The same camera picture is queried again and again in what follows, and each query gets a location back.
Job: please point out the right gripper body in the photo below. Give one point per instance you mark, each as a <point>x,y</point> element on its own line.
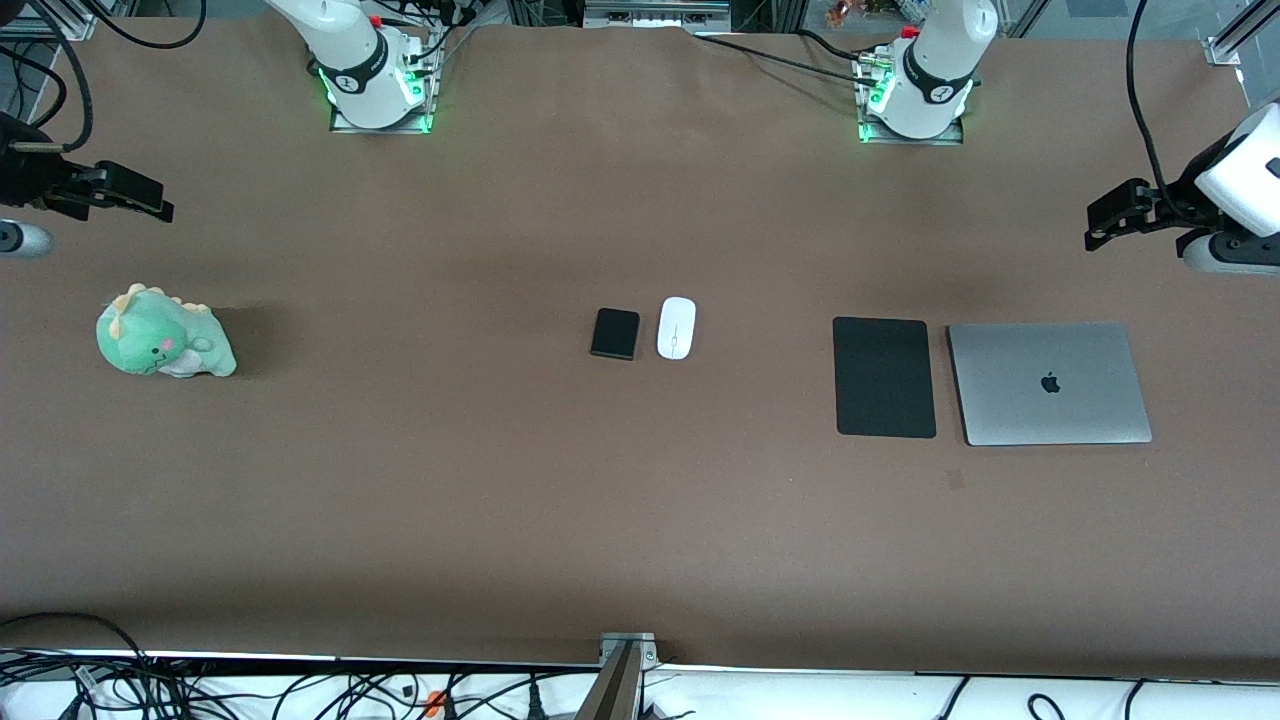
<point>28,178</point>

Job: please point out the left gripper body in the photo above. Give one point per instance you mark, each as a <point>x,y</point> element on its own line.
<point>1181,207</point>

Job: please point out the white computer mouse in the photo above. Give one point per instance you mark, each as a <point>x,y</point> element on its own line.
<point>677,328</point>

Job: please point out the black phone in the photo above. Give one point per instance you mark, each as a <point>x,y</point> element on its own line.
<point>615,334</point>

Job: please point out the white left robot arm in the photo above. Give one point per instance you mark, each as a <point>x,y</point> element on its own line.
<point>935,70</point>

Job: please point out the black mouse pad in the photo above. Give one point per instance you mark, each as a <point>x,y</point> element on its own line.
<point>884,378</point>

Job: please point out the green dinosaur plush toy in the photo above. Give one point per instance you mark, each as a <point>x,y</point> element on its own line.
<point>150,335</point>

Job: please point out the grey closed laptop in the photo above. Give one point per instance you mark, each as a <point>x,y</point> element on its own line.
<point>1050,385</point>

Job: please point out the brown table cover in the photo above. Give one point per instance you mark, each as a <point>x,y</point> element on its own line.
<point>640,520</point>

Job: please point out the aluminium frame profile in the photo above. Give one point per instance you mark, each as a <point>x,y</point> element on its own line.
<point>1235,40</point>
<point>40,30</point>

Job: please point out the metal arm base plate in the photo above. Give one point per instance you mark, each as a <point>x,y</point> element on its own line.
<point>955,138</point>
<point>345,127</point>

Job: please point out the grey metal frame bracket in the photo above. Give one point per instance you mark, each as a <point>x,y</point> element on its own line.
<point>655,12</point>

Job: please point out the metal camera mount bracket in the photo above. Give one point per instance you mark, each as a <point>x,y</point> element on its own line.
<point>625,690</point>

